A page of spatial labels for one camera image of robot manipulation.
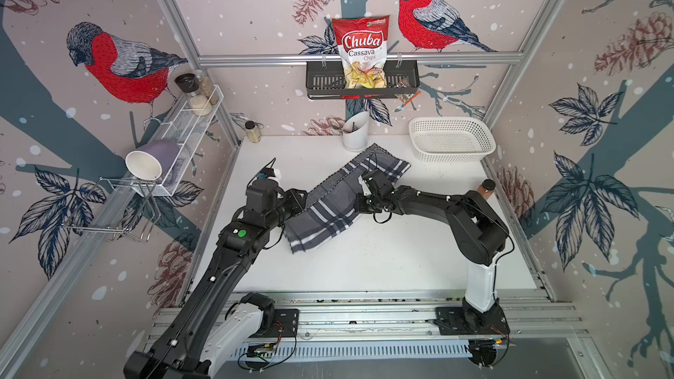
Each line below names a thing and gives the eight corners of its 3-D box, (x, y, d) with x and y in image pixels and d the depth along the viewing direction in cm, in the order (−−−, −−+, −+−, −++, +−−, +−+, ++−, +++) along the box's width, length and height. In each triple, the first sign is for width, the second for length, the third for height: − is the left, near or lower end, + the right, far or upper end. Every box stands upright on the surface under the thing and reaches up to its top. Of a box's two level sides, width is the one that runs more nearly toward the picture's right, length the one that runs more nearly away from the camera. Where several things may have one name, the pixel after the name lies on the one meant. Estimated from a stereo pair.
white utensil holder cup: (342, 152, 119) (342, 131, 108) (343, 132, 127) (342, 111, 116) (369, 152, 118) (371, 131, 108) (367, 132, 127) (369, 111, 116)
